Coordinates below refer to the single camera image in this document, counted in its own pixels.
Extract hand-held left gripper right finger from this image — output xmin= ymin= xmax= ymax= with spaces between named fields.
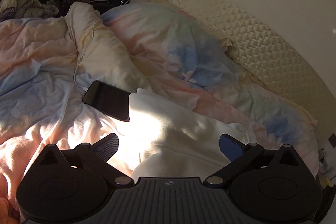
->
xmin=205 ymin=133 xmax=302 ymax=188

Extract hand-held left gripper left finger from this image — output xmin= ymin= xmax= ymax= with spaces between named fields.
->
xmin=37 ymin=133 xmax=133 ymax=188

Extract cream sweatpants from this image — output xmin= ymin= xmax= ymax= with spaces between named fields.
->
xmin=128 ymin=88 xmax=259 ymax=180

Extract pile of grey clothes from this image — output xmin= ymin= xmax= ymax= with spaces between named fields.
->
xmin=0 ymin=0 xmax=60 ymax=22

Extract black smartphone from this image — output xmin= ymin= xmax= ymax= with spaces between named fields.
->
xmin=82 ymin=80 xmax=132 ymax=123

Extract pastel tie-dye duvet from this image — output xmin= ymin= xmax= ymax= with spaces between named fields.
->
xmin=0 ymin=2 xmax=319 ymax=224

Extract cream quilted headboard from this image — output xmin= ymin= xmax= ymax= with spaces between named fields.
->
xmin=149 ymin=0 xmax=336 ymax=141

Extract pastel tie-dye pillow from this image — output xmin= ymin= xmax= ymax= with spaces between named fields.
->
xmin=101 ymin=2 xmax=253 ymax=107

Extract white charging cable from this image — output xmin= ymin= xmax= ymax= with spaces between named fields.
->
xmin=73 ymin=0 xmax=132 ymax=91

